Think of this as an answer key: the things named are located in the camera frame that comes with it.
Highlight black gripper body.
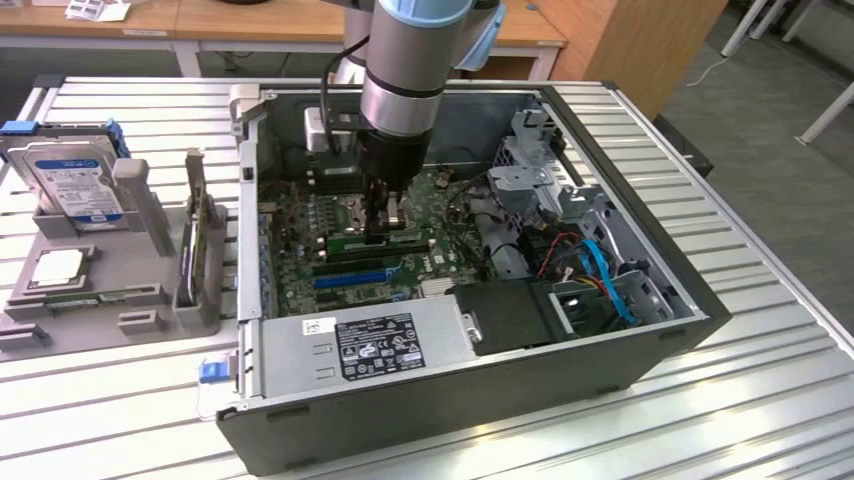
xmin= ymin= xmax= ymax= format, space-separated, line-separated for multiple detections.
xmin=361 ymin=124 xmax=429 ymax=197

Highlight green RAM stick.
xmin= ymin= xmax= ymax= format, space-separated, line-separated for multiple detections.
xmin=325 ymin=230 xmax=429 ymax=253
xmin=39 ymin=291 xmax=138 ymax=308

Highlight black RAM slot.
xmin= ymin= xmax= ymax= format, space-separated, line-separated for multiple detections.
xmin=324 ymin=245 xmax=433 ymax=266

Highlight CPU socket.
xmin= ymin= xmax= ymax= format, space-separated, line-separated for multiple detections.
xmin=337 ymin=191 xmax=418 ymax=235

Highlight black expansion slot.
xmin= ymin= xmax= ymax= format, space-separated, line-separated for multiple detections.
xmin=310 ymin=260 xmax=389 ymax=280

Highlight blue expansion slot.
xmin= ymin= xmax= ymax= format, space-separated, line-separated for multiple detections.
xmin=310 ymin=272 xmax=389 ymax=290

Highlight green motherboard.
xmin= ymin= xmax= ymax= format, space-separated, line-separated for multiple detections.
xmin=256 ymin=164 xmax=498 ymax=320

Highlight metal disk bay cage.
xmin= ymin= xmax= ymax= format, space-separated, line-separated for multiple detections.
xmin=484 ymin=107 xmax=703 ymax=332

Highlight grey case latch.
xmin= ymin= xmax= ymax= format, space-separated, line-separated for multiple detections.
xmin=226 ymin=83 xmax=262 ymax=137

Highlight black fan shroud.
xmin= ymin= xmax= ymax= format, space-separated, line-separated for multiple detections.
xmin=454 ymin=278 xmax=583 ymax=357

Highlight grey power supply unit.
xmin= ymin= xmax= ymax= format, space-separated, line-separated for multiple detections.
xmin=254 ymin=294 xmax=476 ymax=402

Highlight black open PC case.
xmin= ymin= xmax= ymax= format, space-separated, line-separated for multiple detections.
xmin=214 ymin=82 xmax=733 ymax=477

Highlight blue case latch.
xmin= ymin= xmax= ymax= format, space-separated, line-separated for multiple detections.
xmin=198 ymin=355 xmax=233 ymax=387

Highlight wooden cabinet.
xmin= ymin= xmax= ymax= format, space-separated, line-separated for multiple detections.
xmin=532 ymin=0 xmax=729 ymax=117

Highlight grey parts rack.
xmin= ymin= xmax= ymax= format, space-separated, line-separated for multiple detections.
xmin=0 ymin=149 xmax=233 ymax=362

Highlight black box beside table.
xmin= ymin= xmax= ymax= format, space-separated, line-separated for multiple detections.
xmin=652 ymin=113 xmax=716 ymax=179

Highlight hard disk blue label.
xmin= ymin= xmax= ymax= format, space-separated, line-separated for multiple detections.
xmin=5 ymin=141 xmax=129 ymax=232

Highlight silver CPU chip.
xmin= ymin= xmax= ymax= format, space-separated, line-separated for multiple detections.
xmin=27 ymin=251 xmax=89 ymax=292

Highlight hard disk blue carrier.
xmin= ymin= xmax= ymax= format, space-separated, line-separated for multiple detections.
xmin=0 ymin=118 xmax=129 ymax=162

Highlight white papers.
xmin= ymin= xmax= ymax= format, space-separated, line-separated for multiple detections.
xmin=62 ymin=0 xmax=133 ymax=22

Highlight white table legs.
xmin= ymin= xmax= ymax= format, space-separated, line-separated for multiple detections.
xmin=717 ymin=0 xmax=854 ymax=146

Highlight black wire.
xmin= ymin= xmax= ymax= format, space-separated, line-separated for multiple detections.
xmin=446 ymin=169 xmax=498 ymax=221

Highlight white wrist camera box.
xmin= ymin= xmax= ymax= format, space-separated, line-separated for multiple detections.
xmin=302 ymin=106 xmax=338 ymax=152

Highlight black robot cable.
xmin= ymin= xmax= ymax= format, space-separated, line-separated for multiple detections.
xmin=318 ymin=35 xmax=372 ymax=154

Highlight red thin wire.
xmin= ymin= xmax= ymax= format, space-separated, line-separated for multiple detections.
xmin=534 ymin=231 xmax=605 ymax=281

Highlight graphics card metal bracket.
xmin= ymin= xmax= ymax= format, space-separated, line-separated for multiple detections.
xmin=173 ymin=148 xmax=216 ymax=307

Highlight yellow wire bundle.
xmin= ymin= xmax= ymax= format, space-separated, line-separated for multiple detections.
xmin=556 ymin=275 xmax=609 ymax=294

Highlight blue flat wire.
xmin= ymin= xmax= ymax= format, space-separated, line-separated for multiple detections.
xmin=577 ymin=238 xmax=640 ymax=329

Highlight wooden desk white frame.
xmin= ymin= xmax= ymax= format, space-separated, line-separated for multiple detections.
xmin=0 ymin=0 xmax=569 ymax=79

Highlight white floor cable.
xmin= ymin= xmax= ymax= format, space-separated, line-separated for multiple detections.
xmin=684 ymin=52 xmax=729 ymax=87

